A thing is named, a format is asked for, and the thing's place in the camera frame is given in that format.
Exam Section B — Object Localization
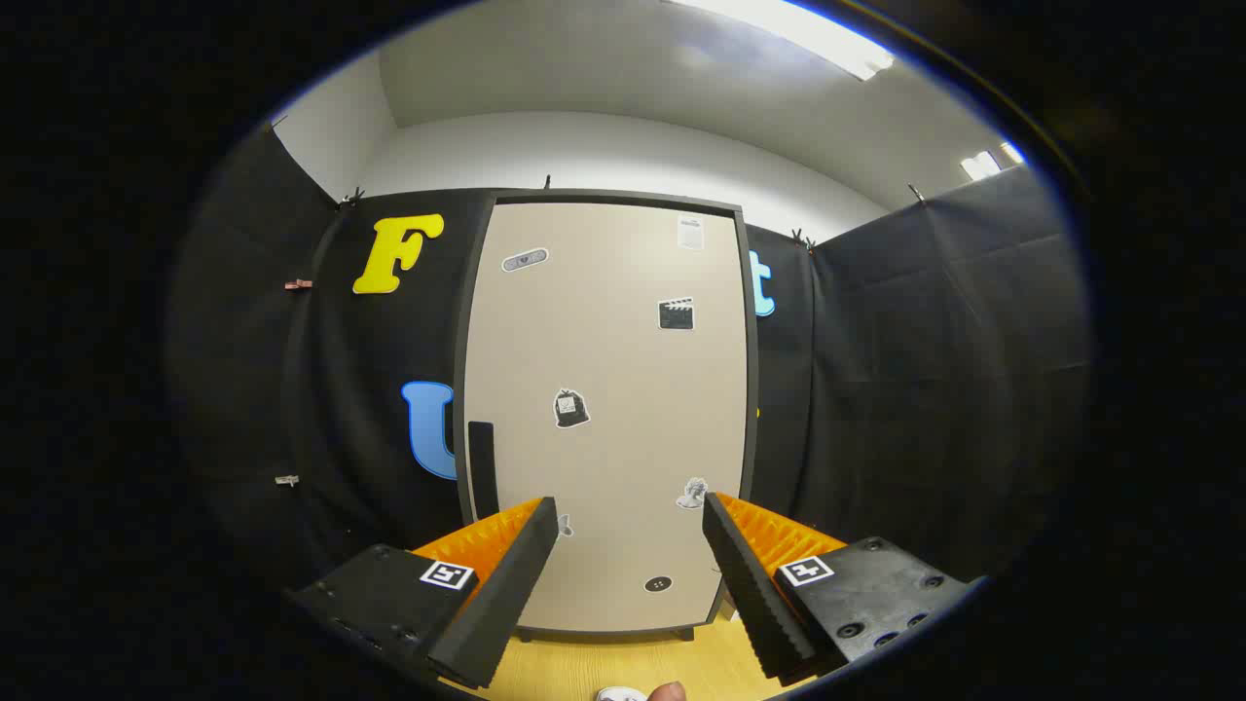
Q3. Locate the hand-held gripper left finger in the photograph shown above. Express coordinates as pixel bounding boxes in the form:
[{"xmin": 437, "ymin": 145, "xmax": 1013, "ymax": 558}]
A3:
[{"xmin": 287, "ymin": 497, "xmax": 561, "ymax": 690}]

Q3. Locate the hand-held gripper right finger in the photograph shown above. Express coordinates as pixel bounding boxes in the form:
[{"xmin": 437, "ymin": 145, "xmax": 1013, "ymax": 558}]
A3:
[{"xmin": 701, "ymin": 492, "xmax": 974, "ymax": 683}]

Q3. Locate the black door handle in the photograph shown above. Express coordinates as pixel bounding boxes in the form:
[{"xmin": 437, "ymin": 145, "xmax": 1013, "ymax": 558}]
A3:
[{"xmin": 467, "ymin": 421, "xmax": 499, "ymax": 522}]

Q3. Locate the grey shoe cabinet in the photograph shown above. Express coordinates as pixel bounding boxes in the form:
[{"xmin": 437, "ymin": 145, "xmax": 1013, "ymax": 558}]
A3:
[{"xmin": 453, "ymin": 188, "xmax": 762, "ymax": 644}]

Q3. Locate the black backdrop cloth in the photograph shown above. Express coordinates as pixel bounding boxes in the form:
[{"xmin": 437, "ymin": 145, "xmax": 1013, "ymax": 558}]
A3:
[{"xmin": 170, "ymin": 127, "xmax": 1091, "ymax": 605}]

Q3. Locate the ceiling light panel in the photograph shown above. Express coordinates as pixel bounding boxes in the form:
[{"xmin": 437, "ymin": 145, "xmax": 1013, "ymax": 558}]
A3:
[
  {"xmin": 961, "ymin": 143, "xmax": 1025, "ymax": 181},
  {"xmin": 672, "ymin": 0, "xmax": 895, "ymax": 81}
]

